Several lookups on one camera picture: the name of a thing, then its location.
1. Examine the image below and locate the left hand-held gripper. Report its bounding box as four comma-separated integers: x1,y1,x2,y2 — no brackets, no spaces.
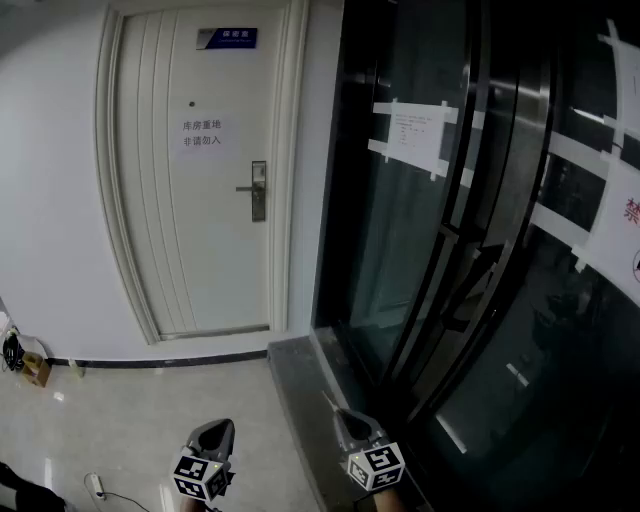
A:
172,418,236,503

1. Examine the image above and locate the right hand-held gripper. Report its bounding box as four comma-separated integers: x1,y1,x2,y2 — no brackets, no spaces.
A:
333,408,407,493

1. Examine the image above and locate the metal door lock plate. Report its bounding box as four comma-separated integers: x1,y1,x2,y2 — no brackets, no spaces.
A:
251,160,268,223

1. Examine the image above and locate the blue door sign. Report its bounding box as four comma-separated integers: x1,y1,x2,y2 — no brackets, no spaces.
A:
196,27,259,51

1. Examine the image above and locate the black baseboard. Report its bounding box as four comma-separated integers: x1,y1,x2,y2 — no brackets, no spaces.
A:
48,349,269,370

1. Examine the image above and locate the black-framed glass partition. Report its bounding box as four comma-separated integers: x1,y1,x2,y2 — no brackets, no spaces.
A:
309,0,640,512

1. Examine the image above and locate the white tape piece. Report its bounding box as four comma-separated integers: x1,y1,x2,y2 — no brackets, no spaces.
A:
505,362,531,388

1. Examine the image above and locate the brown cardboard box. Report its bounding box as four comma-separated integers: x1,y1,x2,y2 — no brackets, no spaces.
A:
20,351,53,389

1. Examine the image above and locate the black bag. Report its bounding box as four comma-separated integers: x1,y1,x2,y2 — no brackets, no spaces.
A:
0,461,67,512

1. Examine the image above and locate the white sheet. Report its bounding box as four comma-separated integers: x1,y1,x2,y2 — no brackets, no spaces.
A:
0,297,50,362

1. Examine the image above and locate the small-print taped paper notice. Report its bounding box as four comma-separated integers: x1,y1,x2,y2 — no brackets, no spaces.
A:
368,98,487,189

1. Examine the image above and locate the red-lettered paper notice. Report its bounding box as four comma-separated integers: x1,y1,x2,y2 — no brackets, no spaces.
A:
169,110,237,156

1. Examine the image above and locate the large taped paper notice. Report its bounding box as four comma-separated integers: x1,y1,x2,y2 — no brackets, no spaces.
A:
528,130,640,297

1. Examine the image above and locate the power strip cable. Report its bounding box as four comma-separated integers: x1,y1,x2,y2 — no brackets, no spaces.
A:
83,472,152,512

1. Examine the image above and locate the black cable bundle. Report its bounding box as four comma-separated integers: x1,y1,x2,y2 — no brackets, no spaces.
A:
1,329,25,374

